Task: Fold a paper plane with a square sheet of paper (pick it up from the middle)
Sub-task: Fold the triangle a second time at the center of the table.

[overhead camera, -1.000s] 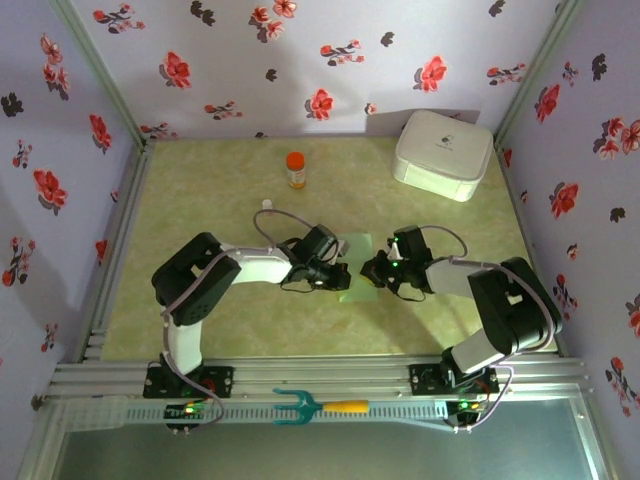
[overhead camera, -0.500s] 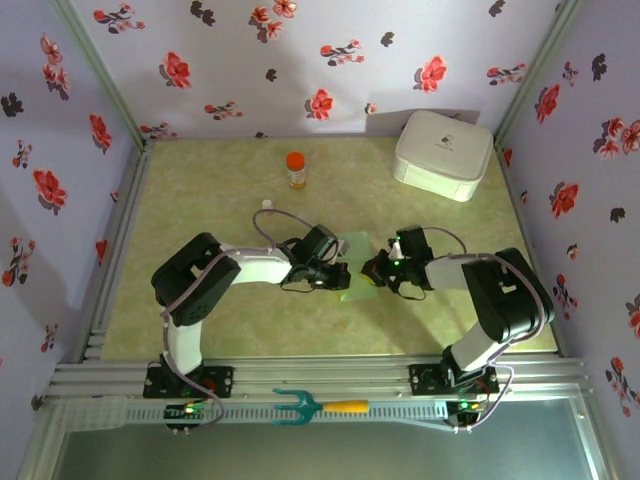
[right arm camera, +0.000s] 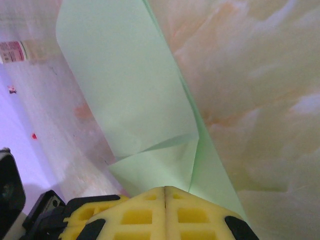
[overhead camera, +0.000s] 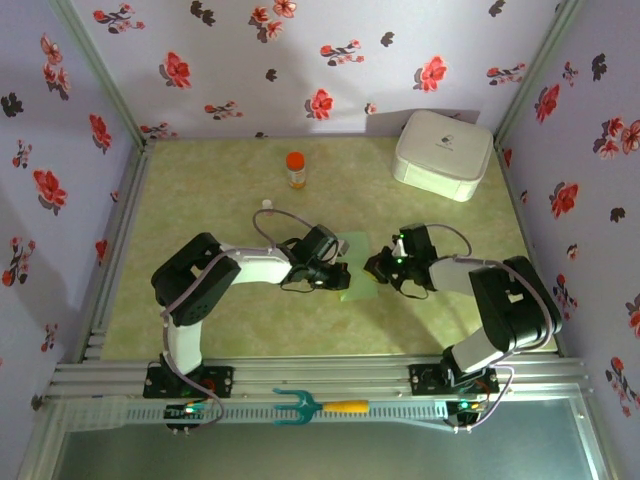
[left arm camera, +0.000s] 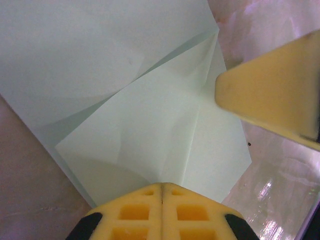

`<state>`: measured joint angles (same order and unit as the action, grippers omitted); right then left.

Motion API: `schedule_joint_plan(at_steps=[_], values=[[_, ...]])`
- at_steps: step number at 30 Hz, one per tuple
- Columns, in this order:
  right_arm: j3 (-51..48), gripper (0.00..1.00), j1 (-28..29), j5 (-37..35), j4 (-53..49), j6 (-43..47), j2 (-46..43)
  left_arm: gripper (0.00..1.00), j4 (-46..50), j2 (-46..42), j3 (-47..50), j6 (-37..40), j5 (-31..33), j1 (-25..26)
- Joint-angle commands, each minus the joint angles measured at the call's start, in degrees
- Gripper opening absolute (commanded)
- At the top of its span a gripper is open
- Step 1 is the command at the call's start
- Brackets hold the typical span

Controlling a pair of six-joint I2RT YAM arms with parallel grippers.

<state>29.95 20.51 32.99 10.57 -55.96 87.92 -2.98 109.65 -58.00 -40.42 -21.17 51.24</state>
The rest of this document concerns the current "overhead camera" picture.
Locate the light green paper sheet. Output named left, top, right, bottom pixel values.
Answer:
left=335, top=230, right=382, bottom=304

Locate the orange-capped bottle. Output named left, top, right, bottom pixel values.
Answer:
left=284, top=151, right=307, bottom=190

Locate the white plastic box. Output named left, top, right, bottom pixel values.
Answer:
left=391, top=109, right=494, bottom=203

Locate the aluminium frame rail with slots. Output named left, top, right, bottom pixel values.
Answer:
left=46, top=355, right=594, bottom=404

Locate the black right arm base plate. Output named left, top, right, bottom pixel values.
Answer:
left=408, top=363, right=501, bottom=399

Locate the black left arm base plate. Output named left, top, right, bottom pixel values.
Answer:
left=143, top=364, right=236, bottom=400

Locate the teal garden fork yellow handle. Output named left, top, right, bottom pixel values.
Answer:
left=272, top=387, right=371, bottom=427

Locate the aluminium table side rail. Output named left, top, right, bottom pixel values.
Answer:
left=74, top=139, right=156, bottom=362
left=494, top=142, right=569, bottom=359

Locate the lavender right arm cable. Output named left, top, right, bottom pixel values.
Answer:
left=427, top=223, right=556, bottom=432

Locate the white slotted cable duct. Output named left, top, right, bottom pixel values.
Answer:
left=64, top=396, right=451, bottom=432

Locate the aluminium frame post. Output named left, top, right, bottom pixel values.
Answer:
left=492, top=0, right=586, bottom=149
left=48, top=0, right=154, bottom=149

